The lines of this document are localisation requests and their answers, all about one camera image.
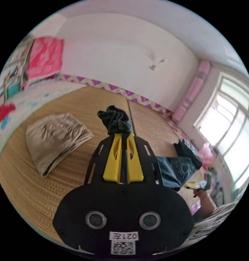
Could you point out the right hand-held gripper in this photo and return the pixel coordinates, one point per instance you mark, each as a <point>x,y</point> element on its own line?
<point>207,182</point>

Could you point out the beige trousers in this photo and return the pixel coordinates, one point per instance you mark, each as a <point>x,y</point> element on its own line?
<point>55,140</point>

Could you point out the shelf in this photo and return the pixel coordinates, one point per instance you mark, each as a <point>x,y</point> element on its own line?
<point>11,71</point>

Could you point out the pink plastic bag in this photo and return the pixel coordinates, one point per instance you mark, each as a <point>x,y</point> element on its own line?
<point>206,157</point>

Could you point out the person's right forearm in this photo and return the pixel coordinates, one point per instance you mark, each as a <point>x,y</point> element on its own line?
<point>208,205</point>

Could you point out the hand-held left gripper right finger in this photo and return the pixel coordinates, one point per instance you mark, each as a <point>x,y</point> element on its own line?
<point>135,163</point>

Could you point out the person's right hand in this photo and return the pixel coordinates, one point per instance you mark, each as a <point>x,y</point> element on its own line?
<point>199,194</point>

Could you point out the window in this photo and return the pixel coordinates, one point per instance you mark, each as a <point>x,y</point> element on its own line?
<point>228,126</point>

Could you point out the pink curtain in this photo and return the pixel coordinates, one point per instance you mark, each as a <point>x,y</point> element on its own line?
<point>195,89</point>

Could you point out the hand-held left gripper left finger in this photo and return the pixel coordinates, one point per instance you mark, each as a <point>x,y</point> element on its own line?
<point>112,159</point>

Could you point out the blue jeans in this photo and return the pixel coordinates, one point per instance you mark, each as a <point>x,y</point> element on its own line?
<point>115,122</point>

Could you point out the pink storage bag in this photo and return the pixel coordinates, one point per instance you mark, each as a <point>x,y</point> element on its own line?
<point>46,59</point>

